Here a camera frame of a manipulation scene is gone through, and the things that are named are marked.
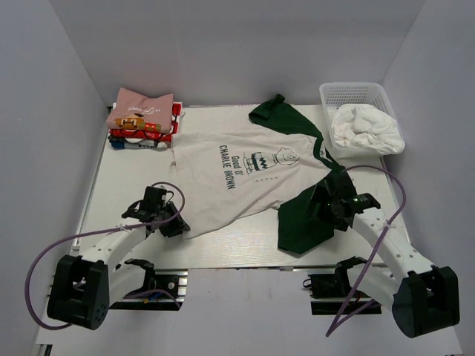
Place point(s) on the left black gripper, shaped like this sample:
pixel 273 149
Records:
pixel 177 227

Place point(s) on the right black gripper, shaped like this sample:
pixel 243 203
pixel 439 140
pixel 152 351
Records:
pixel 320 195

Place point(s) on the white and green raglan t-shirt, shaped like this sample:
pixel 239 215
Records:
pixel 274 162

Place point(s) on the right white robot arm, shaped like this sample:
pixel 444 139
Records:
pixel 421 296

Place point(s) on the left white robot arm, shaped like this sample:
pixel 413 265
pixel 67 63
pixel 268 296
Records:
pixel 86 285

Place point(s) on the crumpled white t-shirt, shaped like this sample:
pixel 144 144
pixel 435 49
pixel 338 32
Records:
pixel 364 130

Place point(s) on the folded blue white t-shirt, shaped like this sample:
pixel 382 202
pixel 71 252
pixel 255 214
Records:
pixel 132 143

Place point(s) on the white plastic basket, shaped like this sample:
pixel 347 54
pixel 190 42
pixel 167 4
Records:
pixel 334 95

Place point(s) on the folded pink t-shirt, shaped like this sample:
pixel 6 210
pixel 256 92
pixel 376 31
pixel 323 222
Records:
pixel 133 111

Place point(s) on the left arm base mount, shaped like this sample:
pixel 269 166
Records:
pixel 166 292

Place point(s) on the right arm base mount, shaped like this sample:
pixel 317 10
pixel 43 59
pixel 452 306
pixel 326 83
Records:
pixel 326 297

